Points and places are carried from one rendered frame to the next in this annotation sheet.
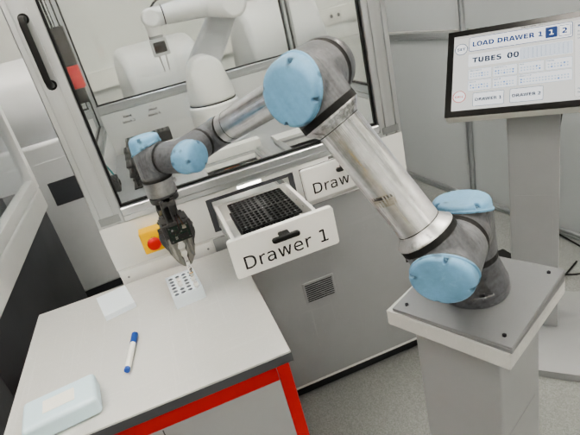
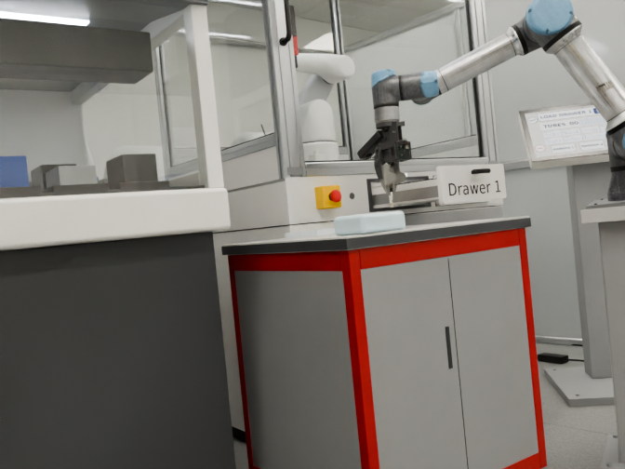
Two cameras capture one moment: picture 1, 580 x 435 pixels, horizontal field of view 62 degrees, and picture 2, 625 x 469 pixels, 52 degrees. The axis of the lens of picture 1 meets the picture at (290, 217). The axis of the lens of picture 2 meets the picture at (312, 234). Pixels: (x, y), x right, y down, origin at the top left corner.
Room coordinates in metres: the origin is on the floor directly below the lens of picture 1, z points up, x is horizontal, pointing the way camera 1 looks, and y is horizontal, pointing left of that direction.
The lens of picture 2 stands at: (-0.52, 1.25, 0.79)
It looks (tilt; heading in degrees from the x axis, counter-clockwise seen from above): 1 degrees down; 338
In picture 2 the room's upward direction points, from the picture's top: 6 degrees counter-clockwise
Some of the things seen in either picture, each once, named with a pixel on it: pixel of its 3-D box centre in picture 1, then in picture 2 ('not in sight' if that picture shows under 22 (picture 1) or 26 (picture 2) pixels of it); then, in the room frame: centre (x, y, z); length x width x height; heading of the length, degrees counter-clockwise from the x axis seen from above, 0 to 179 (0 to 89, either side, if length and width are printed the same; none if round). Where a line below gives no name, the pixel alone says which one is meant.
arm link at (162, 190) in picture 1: (161, 186); (387, 116); (1.15, 0.29, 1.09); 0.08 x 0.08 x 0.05
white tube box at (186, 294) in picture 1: (185, 287); not in sight; (1.18, 0.33, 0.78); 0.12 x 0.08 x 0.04; 18
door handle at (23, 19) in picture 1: (36, 53); (284, 13); (1.33, 0.51, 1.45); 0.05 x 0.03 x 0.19; 12
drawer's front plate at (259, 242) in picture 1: (284, 242); (472, 182); (1.12, 0.03, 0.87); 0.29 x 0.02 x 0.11; 102
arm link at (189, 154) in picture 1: (185, 154); (418, 86); (1.10, 0.20, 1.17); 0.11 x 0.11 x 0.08; 54
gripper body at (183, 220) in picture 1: (171, 217); (391, 142); (1.14, 0.29, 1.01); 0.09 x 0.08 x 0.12; 18
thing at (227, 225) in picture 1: (264, 217); (424, 193); (1.33, 0.07, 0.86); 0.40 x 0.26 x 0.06; 12
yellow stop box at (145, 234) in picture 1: (154, 238); (328, 196); (1.35, 0.42, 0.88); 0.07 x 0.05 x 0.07; 102
